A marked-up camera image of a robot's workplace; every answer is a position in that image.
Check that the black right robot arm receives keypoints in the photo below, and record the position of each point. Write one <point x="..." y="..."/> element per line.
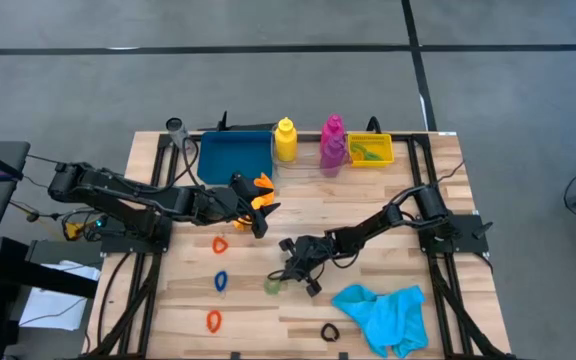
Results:
<point x="368" y="227"/>

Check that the grey cylindrical device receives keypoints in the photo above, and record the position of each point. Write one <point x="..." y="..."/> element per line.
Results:
<point x="178" y="131"/>

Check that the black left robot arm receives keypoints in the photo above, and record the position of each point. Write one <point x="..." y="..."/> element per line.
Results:
<point x="118" y="195"/>

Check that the bright pink squeeze bottle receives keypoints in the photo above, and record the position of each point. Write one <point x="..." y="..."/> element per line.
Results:
<point x="333" y="127"/>

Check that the orange coil wristband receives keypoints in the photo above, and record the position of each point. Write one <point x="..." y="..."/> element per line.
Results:
<point x="208" y="321"/>

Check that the clear plastic container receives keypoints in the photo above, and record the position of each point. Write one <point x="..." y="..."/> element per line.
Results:
<point x="308" y="162"/>

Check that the teal microfibre cloth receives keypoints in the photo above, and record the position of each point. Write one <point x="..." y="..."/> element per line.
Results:
<point x="383" y="315"/>

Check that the blue plastic bin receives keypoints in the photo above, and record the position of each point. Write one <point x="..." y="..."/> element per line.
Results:
<point x="233" y="155"/>

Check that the black aluminium table frame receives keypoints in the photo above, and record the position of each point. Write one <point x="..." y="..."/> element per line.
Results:
<point x="418" y="138"/>

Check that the white paper sheet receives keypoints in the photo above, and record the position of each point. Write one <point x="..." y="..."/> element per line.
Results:
<point x="58" y="300"/>

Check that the yellow plug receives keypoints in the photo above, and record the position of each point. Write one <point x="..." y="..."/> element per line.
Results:
<point x="73" y="230"/>

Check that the blue coil wristband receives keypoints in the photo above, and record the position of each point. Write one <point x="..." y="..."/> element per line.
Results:
<point x="216" y="281"/>

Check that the yellow coil wristband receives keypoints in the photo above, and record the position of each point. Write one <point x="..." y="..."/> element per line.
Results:
<point x="354" y="157"/>

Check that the red coil wristband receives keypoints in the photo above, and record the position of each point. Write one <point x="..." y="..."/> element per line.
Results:
<point x="214" y="245"/>

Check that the black stand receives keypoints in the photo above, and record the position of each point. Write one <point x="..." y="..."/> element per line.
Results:
<point x="224" y="122"/>

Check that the orange microfibre cloth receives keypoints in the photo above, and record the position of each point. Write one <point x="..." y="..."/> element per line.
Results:
<point x="264" y="192"/>

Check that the yellow squeeze bottle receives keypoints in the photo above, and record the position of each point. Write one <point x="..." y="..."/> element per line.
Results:
<point x="286" y="142"/>

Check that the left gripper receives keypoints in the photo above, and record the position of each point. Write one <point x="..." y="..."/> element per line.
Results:
<point x="218" y="205"/>

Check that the purple squeeze bottle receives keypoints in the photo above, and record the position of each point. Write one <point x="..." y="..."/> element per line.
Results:
<point x="333" y="157"/>

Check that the black coil wristband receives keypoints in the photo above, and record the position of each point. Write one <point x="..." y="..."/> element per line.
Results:
<point x="323" y="332"/>

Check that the yellow plastic basket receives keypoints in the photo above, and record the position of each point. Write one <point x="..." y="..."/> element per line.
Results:
<point x="388" y="142"/>

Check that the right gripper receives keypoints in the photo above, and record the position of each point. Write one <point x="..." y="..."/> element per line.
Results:
<point x="310" y="255"/>

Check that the black table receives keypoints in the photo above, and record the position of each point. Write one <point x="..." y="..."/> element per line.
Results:
<point x="33" y="272"/>

